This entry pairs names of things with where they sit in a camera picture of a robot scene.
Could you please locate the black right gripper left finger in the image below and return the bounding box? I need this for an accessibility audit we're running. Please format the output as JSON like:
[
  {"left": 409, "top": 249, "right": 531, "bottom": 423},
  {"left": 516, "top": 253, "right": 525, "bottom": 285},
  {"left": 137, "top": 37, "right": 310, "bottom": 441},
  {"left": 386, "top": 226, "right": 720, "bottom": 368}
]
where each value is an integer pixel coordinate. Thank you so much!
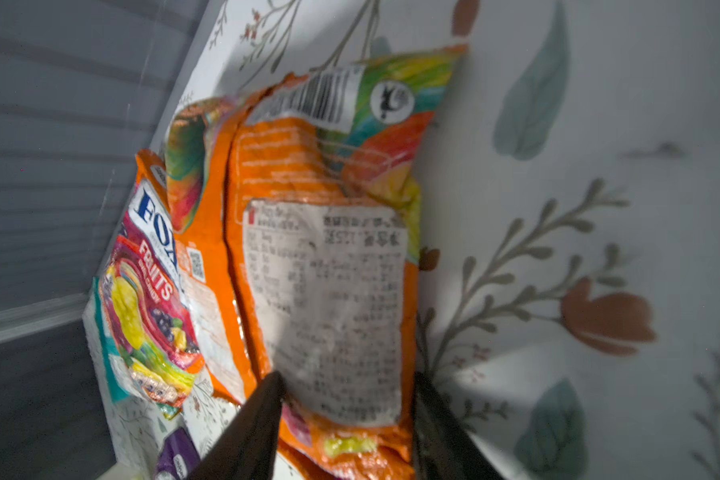
[{"left": 188, "top": 371, "right": 285, "bottom": 480}]

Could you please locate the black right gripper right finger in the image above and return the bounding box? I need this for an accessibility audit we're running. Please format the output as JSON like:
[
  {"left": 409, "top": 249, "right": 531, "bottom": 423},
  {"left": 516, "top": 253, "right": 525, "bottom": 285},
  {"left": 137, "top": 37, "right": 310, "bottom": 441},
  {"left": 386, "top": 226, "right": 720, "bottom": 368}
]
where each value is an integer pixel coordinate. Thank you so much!
[{"left": 412, "top": 372, "right": 503, "bottom": 480}]

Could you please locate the red yellow Fox's candy bag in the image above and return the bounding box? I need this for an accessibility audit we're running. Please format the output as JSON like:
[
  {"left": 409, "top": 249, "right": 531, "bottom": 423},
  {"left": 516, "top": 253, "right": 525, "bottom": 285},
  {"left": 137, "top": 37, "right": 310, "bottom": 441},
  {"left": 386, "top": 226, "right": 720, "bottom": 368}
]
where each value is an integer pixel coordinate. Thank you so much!
[{"left": 98, "top": 179, "right": 204, "bottom": 416}]

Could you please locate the small orange candy bag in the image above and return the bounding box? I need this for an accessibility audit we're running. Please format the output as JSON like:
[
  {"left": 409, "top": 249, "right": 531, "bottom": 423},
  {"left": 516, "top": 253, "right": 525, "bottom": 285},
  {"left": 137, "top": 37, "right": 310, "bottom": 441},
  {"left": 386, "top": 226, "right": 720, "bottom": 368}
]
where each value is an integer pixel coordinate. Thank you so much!
[{"left": 165, "top": 46, "right": 466, "bottom": 479}]

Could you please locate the purple Fox's candy bag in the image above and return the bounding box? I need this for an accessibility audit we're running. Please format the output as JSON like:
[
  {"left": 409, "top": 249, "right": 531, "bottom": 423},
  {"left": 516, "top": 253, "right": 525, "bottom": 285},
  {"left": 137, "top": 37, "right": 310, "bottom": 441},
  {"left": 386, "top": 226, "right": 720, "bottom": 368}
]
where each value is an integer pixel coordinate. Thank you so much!
[{"left": 153, "top": 427, "right": 201, "bottom": 480}]

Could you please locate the teal candy bag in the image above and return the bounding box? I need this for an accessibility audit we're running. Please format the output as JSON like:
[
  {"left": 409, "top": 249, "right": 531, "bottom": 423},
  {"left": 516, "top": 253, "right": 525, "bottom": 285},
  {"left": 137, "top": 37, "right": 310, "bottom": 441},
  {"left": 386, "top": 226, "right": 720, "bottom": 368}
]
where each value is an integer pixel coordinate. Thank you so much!
[{"left": 82, "top": 277, "right": 130, "bottom": 424}]

